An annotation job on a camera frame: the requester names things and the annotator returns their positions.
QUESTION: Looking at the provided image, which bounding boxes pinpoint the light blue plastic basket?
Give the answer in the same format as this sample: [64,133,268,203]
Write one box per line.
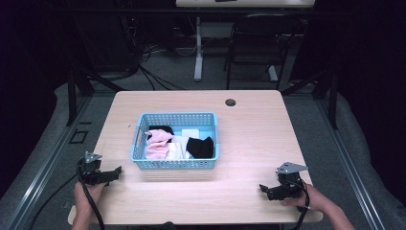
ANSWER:
[129,111,221,171]

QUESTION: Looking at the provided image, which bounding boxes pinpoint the large black sock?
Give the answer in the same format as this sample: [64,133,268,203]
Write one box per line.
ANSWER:
[186,136,215,160]

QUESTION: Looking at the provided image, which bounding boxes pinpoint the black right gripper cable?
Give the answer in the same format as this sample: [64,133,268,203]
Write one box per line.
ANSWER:
[286,179,311,230]

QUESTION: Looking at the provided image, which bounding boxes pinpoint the person's left hand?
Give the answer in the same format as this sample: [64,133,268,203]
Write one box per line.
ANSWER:
[73,181,107,216]

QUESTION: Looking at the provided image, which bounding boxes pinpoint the small black sock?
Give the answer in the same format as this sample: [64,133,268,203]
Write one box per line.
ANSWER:
[147,125,175,136]

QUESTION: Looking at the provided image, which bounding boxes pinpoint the white sock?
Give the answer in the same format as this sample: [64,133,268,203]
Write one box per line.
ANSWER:
[166,134,193,161]

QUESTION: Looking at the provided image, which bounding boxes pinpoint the white desk foot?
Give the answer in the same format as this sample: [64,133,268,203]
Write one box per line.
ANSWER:
[267,64,280,82]

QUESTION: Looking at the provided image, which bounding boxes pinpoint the black folding chair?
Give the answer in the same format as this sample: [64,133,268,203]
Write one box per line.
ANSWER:
[223,12,303,91]

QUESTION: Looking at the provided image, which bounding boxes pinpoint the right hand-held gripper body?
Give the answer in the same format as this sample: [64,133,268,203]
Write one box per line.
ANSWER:
[275,161,309,201]

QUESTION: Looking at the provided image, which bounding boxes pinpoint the black floor cables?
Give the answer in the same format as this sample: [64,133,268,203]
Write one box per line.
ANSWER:
[121,18,199,91]

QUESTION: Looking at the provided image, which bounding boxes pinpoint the white label in basket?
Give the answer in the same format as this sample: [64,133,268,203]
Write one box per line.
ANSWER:
[181,127,201,140]

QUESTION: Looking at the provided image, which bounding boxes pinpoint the pink sock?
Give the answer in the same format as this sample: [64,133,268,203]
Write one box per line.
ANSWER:
[144,128,175,161]

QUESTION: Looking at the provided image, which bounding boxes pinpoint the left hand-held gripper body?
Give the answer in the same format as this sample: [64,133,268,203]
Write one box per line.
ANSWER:
[77,150,108,187]

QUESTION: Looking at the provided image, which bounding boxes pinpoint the person's right hand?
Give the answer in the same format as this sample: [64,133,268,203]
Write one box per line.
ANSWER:
[281,183,327,214]

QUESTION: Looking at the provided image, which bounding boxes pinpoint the white desk leg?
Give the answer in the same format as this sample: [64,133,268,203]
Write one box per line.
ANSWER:
[192,16,206,82]

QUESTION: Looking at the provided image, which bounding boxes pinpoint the aluminium floor rail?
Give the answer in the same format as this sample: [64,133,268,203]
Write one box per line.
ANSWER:
[6,95,94,230]
[314,95,386,230]

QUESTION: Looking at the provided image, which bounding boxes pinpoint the black metal stand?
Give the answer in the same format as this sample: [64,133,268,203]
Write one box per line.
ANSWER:
[65,65,127,127]
[281,68,340,130]

